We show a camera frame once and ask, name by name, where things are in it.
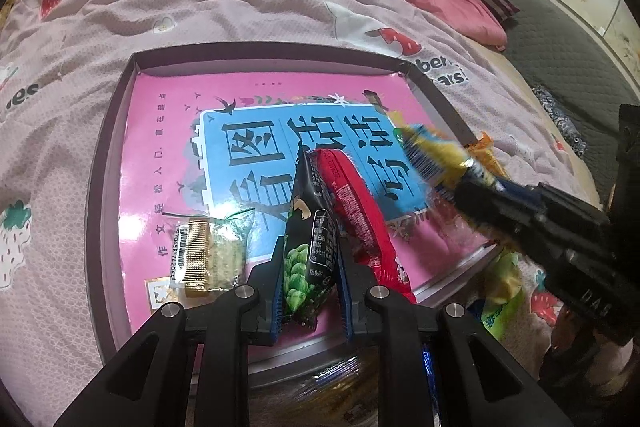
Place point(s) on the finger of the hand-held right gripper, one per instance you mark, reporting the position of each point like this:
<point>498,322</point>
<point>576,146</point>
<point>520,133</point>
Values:
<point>515,192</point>
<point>490,212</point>

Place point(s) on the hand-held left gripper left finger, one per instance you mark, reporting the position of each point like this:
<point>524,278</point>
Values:
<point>277,292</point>

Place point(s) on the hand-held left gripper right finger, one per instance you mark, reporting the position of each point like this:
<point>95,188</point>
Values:
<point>345,302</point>

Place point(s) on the orange wafer stick pack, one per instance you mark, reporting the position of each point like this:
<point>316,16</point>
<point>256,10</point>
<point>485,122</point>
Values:
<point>490,154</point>

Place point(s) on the green clear packet yellow snack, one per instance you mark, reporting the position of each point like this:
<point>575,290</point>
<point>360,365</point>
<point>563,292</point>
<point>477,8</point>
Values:
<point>502,274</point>

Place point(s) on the green pea snack packet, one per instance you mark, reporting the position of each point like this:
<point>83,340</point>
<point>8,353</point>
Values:
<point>310,232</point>

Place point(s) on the clear packet gold wafer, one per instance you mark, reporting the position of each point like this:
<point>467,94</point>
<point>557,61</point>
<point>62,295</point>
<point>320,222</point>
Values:
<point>220,252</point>

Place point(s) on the pink box with blue label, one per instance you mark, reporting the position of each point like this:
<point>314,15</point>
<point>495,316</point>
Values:
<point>105,217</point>

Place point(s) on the clear brown snack packet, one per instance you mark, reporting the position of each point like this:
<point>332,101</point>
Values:
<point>330,382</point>

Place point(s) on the blue patterned cloth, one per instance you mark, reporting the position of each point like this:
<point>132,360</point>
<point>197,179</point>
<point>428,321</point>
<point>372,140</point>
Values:
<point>557,117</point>

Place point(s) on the beige bed sheet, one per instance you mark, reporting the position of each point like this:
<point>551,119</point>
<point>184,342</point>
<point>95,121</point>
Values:
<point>505,82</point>

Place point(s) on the pink picture book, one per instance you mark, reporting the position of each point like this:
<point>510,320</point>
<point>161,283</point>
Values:
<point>165,147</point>

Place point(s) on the pink strawberry printed blanket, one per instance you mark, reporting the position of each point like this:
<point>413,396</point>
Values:
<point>60,82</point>

